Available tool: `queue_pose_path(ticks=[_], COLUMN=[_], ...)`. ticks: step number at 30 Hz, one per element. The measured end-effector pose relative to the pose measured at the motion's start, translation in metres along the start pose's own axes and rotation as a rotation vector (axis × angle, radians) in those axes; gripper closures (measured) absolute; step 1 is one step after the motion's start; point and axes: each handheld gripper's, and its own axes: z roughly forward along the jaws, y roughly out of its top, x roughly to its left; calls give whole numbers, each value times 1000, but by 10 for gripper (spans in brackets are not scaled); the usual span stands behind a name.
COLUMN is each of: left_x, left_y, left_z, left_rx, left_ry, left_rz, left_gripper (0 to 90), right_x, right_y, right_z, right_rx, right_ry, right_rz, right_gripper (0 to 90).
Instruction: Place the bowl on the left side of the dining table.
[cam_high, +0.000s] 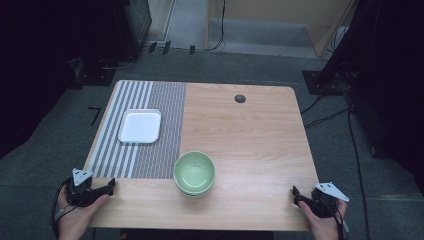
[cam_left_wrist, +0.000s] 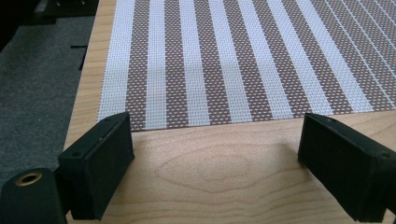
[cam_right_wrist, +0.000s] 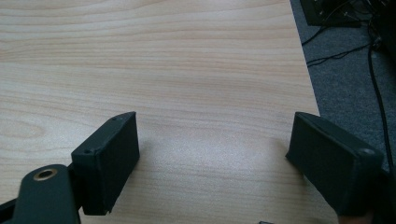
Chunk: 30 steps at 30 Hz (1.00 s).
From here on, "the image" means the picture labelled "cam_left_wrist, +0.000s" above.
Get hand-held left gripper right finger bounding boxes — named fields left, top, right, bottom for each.
left=297, top=112, right=396, bottom=223

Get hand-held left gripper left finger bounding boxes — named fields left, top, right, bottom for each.
left=57, top=111, right=135, bottom=221

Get brown white striped woven placemat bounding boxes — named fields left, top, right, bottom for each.
left=96, top=0, right=396, bottom=132

